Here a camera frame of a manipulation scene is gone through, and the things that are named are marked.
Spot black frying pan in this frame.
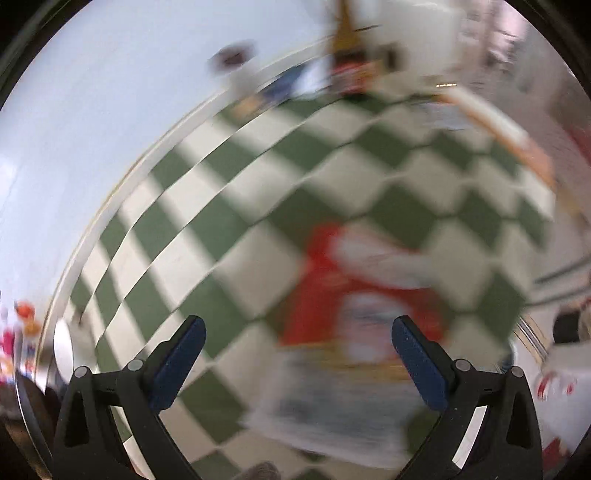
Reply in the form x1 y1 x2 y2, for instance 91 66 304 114
14 374 61 480

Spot brown lid spice jar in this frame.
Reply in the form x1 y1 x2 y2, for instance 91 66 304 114
207 41 259 88

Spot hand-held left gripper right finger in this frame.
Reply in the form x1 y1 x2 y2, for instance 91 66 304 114
392 316 543 480

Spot colourful wall stickers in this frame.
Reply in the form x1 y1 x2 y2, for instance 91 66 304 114
0 300 44 386

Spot red and white food bag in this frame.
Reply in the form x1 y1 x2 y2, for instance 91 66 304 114
277 224 451 365

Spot white ceramic bowl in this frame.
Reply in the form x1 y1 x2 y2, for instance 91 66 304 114
53 318 95 393

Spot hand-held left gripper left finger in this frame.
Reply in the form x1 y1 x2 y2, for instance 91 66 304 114
52 316 206 480

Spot dark sauce bottle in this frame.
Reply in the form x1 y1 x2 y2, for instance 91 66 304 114
330 0 370 93

